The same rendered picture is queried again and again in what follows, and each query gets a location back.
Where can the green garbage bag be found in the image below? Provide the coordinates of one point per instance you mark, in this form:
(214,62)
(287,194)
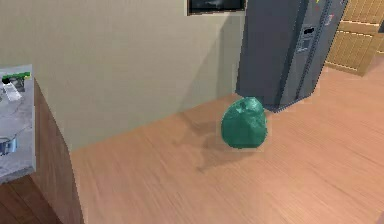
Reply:
(244,124)

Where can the grey fridge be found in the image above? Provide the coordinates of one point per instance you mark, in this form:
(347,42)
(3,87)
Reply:
(266,50)

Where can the brown counter with marble top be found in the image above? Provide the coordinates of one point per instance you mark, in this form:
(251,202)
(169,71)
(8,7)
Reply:
(40,156)

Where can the light wooden cupboard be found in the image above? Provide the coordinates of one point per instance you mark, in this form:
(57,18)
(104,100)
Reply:
(355,40)

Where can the green and black tool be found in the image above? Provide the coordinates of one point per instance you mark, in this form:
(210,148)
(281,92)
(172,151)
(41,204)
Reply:
(15,77)

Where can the clear glass bottle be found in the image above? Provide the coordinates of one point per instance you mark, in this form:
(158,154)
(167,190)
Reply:
(12,91)

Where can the silver metal pot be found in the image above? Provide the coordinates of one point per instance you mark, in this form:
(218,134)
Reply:
(7,145)

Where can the dark framed wall picture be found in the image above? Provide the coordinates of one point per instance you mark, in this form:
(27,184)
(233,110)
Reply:
(216,5)

